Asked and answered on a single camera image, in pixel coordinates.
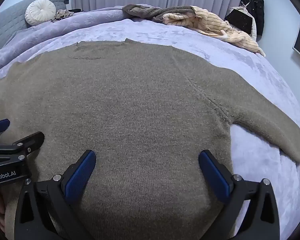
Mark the small beige crumpled cloth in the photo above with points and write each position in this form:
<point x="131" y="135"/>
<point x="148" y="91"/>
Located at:
<point x="62" y="14"/>

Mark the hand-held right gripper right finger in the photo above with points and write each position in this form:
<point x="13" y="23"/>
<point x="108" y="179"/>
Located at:
<point x="215" y="177"/>

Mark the cream striped garment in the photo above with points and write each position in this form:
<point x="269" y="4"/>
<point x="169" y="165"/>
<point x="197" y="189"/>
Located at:
<point x="215" y="25"/>

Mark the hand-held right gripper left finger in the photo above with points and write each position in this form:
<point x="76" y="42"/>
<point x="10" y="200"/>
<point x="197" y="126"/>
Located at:
<point x="80" y="177"/>

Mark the olive brown knitted sweater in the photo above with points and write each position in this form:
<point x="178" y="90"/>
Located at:
<point x="140" y="105"/>

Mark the black and white puffer jacket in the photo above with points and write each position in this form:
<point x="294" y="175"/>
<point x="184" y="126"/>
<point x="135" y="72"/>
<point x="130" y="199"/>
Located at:
<point x="240" y="17"/>

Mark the crumpled purple blanket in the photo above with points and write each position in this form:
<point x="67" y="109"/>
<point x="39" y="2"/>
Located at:
<point x="65" y="32"/>

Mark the pale lavender fleece bed cover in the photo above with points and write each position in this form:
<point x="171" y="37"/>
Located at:
<point x="252" y="75"/>

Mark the white round pleated pillow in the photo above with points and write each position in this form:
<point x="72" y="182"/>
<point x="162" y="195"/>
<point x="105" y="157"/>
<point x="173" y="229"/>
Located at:
<point x="40" y="12"/>

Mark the brown fleece garment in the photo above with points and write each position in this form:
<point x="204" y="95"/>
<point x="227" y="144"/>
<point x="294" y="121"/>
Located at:
<point x="150" y="12"/>

